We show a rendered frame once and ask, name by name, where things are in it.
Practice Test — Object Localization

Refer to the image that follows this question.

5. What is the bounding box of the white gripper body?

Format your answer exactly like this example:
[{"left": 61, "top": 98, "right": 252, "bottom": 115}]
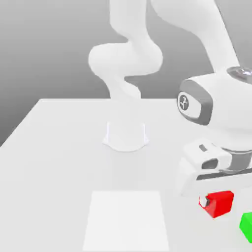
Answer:
[{"left": 175, "top": 157, "right": 252, "bottom": 197}]

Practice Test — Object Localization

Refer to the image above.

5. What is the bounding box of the small green cube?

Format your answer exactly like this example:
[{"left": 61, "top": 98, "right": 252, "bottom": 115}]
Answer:
[{"left": 239, "top": 212, "right": 252, "bottom": 244}]

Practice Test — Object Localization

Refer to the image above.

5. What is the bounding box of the small red cube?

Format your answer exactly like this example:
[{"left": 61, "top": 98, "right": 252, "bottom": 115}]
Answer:
[{"left": 198, "top": 190, "right": 235, "bottom": 219}]

